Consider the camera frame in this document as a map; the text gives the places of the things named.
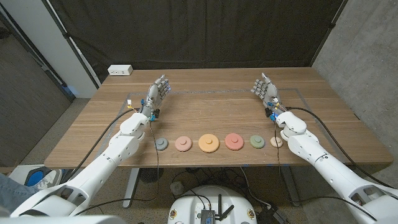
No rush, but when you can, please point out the dark round floor fan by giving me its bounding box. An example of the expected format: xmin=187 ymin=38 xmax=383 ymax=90
xmin=139 ymin=167 xmax=164 ymax=184

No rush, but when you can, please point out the white table leg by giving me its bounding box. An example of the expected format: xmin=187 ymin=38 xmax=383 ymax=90
xmin=122 ymin=167 xmax=141 ymax=209

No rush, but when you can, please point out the light grey floor cable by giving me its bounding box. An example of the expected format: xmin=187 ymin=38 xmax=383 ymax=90
xmin=239 ymin=166 xmax=273 ymax=208

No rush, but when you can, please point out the black power adapter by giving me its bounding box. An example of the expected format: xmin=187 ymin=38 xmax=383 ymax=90
xmin=257 ymin=205 xmax=289 ymax=224

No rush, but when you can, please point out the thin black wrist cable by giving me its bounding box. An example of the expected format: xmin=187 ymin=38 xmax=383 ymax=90
xmin=73 ymin=119 xmax=160 ymax=217
xmin=273 ymin=120 xmax=379 ymax=222

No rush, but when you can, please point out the coral red hanoi disk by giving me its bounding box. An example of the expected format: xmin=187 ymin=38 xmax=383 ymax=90
xmin=224 ymin=133 xmax=245 ymax=151

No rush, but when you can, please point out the grey white sneaker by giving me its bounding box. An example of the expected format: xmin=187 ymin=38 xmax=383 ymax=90
xmin=36 ymin=169 xmax=65 ymax=190

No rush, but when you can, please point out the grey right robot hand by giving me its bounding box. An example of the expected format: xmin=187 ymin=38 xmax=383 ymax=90
xmin=250 ymin=72 xmax=285 ymax=116

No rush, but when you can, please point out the small beige hanoi disk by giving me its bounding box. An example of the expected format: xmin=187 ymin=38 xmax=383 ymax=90
xmin=269 ymin=136 xmax=284 ymax=149

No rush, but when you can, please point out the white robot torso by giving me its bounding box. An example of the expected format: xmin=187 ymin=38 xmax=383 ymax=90
xmin=0 ymin=214 xmax=127 ymax=224

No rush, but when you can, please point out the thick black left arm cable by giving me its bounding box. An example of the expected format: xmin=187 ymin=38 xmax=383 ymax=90
xmin=60 ymin=108 xmax=139 ymax=184

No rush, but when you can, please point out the grey round floor object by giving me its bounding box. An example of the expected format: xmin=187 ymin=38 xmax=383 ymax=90
xmin=170 ymin=181 xmax=185 ymax=196

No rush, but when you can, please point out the grey antenna radio module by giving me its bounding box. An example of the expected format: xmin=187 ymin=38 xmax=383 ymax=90
xmin=200 ymin=194 xmax=236 ymax=224

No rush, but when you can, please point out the grey tape outline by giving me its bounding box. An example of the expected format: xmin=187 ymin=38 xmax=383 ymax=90
xmin=93 ymin=88 xmax=348 ymax=164

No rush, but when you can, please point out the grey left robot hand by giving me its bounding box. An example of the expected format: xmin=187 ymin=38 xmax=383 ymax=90
xmin=140 ymin=73 xmax=172 ymax=118

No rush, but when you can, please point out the black backdrop stand pole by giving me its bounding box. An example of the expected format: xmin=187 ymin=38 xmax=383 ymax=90
xmin=41 ymin=0 xmax=102 ymax=88
xmin=309 ymin=0 xmax=349 ymax=67

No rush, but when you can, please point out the person's leg in jeans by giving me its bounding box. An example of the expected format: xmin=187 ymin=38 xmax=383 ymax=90
xmin=0 ymin=173 xmax=37 ymax=213

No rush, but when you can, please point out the white power strip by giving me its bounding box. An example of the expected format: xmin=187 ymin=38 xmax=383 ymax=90
xmin=107 ymin=64 xmax=134 ymax=77

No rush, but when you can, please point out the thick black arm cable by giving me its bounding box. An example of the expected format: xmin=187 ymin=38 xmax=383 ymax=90
xmin=285 ymin=106 xmax=397 ymax=190
xmin=60 ymin=108 xmax=139 ymax=184

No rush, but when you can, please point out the large orange hanoi disk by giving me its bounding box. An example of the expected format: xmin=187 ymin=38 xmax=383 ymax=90
xmin=198 ymin=133 xmax=220 ymax=154

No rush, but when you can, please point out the black backdrop cloth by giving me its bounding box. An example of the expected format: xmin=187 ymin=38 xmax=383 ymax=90
xmin=46 ymin=0 xmax=348 ymax=83

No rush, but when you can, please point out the blue black foot pedal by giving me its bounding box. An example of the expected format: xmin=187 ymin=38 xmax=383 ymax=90
xmin=24 ymin=166 xmax=47 ymax=187

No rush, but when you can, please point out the small grey hanoi disk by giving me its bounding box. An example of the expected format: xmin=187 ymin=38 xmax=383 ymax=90
xmin=154 ymin=137 xmax=169 ymax=151

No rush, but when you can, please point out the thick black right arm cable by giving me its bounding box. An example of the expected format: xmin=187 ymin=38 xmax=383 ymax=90
xmin=285 ymin=106 xmax=397 ymax=190

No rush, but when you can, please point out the thin black left wrist cable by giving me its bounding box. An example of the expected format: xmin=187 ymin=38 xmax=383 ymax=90
xmin=73 ymin=119 xmax=160 ymax=217

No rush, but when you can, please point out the pink hanoi disk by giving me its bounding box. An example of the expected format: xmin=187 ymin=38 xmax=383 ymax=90
xmin=174 ymin=136 xmax=193 ymax=152

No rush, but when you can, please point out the green hanoi disk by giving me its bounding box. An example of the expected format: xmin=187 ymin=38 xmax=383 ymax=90
xmin=249 ymin=134 xmax=266 ymax=149

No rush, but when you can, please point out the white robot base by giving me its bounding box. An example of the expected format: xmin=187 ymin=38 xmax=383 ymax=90
xmin=167 ymin=185 xmax=258 ymax=224

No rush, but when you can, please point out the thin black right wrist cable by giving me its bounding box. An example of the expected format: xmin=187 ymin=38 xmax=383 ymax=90
xmin=273 ymin=120 xmax=379 ymax=222

